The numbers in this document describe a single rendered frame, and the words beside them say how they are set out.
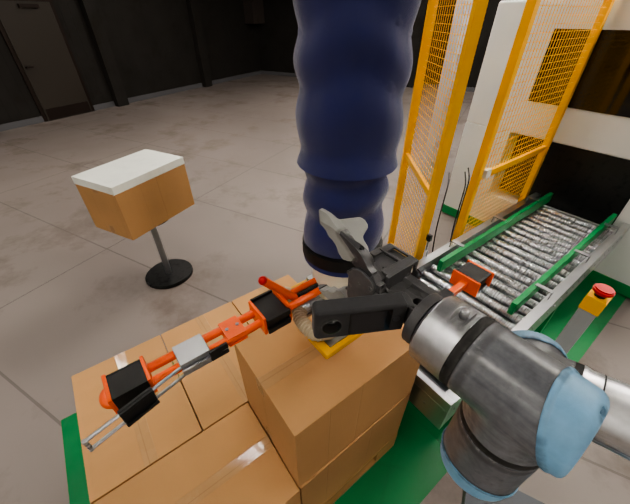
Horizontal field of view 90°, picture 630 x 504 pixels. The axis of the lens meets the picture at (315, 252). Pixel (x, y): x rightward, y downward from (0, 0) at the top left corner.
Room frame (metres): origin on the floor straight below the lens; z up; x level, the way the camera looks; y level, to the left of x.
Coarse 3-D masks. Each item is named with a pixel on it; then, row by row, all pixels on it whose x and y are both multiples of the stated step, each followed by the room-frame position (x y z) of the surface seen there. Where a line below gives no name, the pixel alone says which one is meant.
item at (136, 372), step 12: (144, 360) 0.42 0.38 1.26; (120, 372) 0.39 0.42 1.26; (132, 372) 0.39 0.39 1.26; (144, 372) 0.39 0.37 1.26; (108, 384) 0.36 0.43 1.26; (120, 384) 0.36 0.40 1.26; (132, 384) 0.36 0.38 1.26; (144, 384) 0.36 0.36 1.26; (108, 396) 0.33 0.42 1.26; (120, 396) 0.33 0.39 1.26; (132, 396) 0.35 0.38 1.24; (120, 408) 0.33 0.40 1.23
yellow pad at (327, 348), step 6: (342, 336) 0.58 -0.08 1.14; (348, 336) 0.59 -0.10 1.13; (354, 336) 0.59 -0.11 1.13; (312, 342) 0.57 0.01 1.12; (318, 342) 0.57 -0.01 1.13; (324, 342) 0.57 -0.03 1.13; (330, 342) 0.56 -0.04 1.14; (336, 342) 0.56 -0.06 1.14; (342, 342) 0.57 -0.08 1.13; (348, 342) 0.57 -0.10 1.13; (318, 348) 0.55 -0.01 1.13; (324, 348) 0.55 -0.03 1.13; (330, 348) 0.55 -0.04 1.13; (336, 348) 0.55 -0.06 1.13; (342, 348) 0.56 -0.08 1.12; (324, 354) 0.53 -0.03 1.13; (330, 354) 0.53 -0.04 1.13
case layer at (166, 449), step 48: (192, 336) 1.05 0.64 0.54; (96, 384) 0.78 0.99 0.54; (192, 384) 0.78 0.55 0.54; (240, 384) 0.78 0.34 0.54; (144, 432) 0.58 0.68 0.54; (192, 432) 0.58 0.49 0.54; (240, 432) 0.58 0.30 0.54; (384, 432) 0.67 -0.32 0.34; (96, 480) 0.41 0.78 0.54; (144, 480) 0.41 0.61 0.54; (192, 480) 0.41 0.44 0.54; (240, 480) 0.41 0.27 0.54; (288, 480) 0.41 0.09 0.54; (336, 480) 0.49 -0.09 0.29
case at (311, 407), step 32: (256, 352) 0.67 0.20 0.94; (288, 352) 0.67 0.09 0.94; (352, 352) 0.67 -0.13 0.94; (384, 352) 0.67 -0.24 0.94; (256, 384) 0.58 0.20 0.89; (288, 384) 0.55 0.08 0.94; (320, 384) 0.55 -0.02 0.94; (352, 384) 0.55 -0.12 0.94; (384, 384) 0.62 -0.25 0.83; (288, 416) 0.45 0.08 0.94; (320, 416) 0.45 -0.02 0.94; (352, 416) 0.53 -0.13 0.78; (288, 448) 0.43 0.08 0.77; (320, 448) 0.45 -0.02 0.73
